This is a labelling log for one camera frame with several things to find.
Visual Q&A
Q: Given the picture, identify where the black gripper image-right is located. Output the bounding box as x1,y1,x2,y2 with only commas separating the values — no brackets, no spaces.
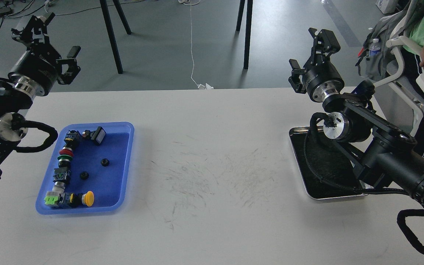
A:
288,28,345,102

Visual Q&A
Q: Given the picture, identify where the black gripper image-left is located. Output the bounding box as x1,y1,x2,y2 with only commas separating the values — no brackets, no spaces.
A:
7,12,81,97

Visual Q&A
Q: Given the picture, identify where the small black gear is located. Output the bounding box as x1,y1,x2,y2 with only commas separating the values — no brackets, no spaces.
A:
100,158,110,167
79,171,89,180

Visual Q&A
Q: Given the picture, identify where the silver metal tray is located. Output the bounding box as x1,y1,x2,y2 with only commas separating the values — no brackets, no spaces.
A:
289,127,370,199

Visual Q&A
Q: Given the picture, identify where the blue plastic tray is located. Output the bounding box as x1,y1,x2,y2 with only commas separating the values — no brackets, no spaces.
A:
35,122,134,215

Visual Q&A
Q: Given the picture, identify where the clear water bottle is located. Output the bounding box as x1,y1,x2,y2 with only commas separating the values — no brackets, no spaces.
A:
368,38,381,57

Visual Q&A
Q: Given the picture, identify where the black table leg left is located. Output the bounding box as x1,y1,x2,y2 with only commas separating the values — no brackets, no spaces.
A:
99,0,132,74

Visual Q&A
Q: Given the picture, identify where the black table leg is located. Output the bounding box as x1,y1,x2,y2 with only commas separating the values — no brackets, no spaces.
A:
99,0,132,74
236,0,254,70

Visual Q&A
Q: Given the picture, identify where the grey backpack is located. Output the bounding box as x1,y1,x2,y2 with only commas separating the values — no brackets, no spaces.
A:
355,0,424,82

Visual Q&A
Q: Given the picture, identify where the black table leg right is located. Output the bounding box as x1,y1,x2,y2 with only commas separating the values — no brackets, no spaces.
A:
236,0,254,70

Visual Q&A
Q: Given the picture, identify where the black square push button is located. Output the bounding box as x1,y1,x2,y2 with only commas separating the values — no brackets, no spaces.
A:
81,126,106,146

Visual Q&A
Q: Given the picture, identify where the red mushroom push button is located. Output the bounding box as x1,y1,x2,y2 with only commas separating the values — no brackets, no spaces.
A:
59,146,74,157

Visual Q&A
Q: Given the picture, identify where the green white push button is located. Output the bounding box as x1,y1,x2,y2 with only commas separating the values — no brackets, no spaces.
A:
44,191,65,208

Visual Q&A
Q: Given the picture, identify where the yellow mushroom push button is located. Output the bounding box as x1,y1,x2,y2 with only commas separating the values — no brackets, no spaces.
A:
81,191,95,207

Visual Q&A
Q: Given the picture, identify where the green ring push button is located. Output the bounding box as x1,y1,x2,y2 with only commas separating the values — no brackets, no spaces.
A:
57,155,73,161

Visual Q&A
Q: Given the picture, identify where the blue grey switch block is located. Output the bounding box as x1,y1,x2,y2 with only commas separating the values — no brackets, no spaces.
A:
53,167,71,185

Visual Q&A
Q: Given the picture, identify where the white cable on floor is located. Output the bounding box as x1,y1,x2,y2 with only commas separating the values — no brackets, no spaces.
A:
177,0,214,90

